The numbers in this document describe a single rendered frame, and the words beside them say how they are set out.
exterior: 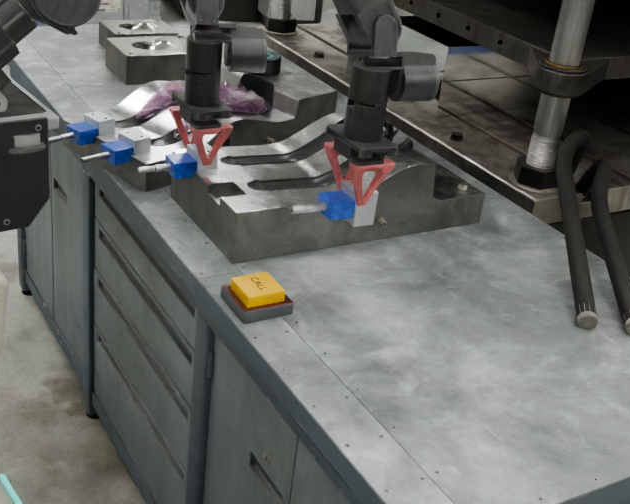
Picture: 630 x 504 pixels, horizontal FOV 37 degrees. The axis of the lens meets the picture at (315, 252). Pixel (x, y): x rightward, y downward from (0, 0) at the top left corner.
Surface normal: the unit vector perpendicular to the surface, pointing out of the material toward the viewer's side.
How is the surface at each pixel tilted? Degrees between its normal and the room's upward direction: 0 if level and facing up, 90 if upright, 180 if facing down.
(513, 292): 0
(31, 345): 0
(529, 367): 0
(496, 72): 90
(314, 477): 90
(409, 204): 90
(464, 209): 90
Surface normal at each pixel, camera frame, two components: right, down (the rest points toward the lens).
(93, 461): 0.11, -0.88
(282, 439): -0.86, 0.14
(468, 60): 0.49, 0.45
